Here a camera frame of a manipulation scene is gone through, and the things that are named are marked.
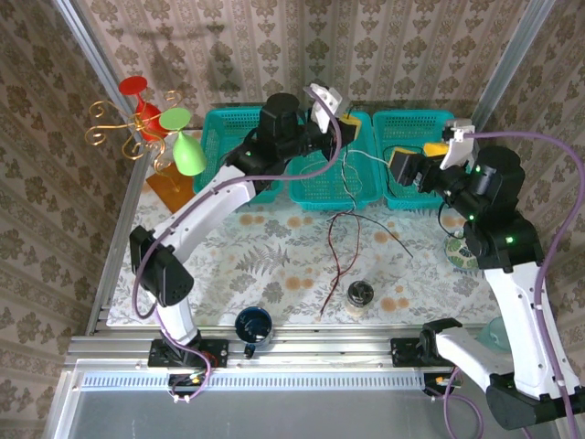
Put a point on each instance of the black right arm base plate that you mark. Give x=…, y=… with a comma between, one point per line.
x=402, y=352

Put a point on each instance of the aluminium extrusion frame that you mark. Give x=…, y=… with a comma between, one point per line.
x=320, y=352

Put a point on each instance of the floral patterned table cloth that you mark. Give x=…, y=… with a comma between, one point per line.
x=228, y=283

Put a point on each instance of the dark blue mug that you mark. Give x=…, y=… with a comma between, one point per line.
x=253, y=322

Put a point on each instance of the grey metal panel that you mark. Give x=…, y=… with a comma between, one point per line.
x=292, y=416

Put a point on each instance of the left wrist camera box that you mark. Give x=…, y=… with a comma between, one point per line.
x=326, y=105

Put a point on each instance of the teal plastic mesh basket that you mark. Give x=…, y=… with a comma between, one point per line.
x=320, y=192
x=215, y=137
x=411, y=128

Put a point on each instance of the red plastic wine glass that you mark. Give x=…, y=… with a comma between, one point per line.
x=133, y=85

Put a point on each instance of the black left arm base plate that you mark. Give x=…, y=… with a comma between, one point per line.
x=215, y=352

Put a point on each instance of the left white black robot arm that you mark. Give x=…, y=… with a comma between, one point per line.
x=205, y=206

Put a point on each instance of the glass jar with black lid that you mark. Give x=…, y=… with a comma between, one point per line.
x=359, y=295

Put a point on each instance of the green plastic wine glass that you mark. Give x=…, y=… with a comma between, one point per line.
x=187, y=155

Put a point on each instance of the black wiring connector box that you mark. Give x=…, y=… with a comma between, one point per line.
x=432, y=388
x=183, y=380

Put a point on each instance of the translucent teal cup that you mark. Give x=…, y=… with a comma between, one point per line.
x=491, y=336

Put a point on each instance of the leaf patterned plate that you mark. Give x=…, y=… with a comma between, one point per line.
x=457, y=256

